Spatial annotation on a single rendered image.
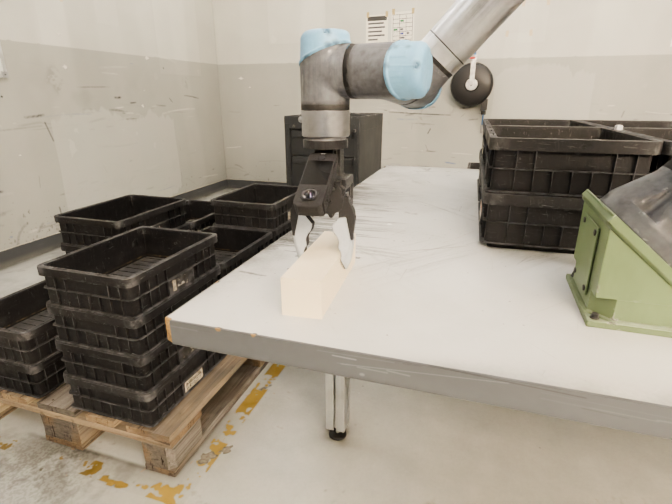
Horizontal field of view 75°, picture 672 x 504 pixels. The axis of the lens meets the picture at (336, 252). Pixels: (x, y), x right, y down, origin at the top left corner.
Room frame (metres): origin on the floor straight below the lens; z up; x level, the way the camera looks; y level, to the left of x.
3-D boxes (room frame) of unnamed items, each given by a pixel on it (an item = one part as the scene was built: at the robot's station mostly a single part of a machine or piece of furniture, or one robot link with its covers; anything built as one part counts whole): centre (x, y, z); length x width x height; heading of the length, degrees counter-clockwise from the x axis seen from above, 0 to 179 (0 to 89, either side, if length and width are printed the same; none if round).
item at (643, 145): (1.04, -0.50, 0.92); 0.40 x 0.30 x 0.02; 164
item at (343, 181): (0.72, 0.01, 0.88); 0.09 x 0.08 x 0.12; 166
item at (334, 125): (0.72, 0.02, 0.96); 0.08 x 0.08 x 0.05
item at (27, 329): (1.33, 0.96, 0.26); 0.40 x 0.30 x 0.23; 162
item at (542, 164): (1.04, -0.50, 0.87); 0.40 x 0.30 x 0.11; 164
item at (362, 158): (2.85, -0.01, 0.45); 0.60 x 0.45 x 0.90; 162
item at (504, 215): (1.04, -0.50, 0.76); 0.40 x 0.30 x 0.12; 164
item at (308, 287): (0.70, 0.02, 0.73); 0.24 x 0.06 x 0.06; 166
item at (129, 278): (1.20, 0.58, 0.37); 0.40 x 0.30 x 0.45; 162
